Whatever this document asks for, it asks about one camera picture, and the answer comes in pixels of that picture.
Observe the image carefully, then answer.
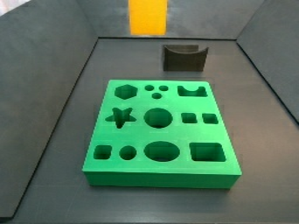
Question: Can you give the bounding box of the green shape sorter block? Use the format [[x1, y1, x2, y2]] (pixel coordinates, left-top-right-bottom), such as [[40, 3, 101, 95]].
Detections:
[[82, 80, 241, 189]]

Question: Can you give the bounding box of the dark grey curved block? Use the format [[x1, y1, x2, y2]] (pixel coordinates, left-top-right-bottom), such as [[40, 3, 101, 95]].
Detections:
[[162, 45, 209, 72]]

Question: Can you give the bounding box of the yellow vertical panel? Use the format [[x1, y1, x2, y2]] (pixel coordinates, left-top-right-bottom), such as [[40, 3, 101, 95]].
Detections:
[[128, 0, 168, 35]]

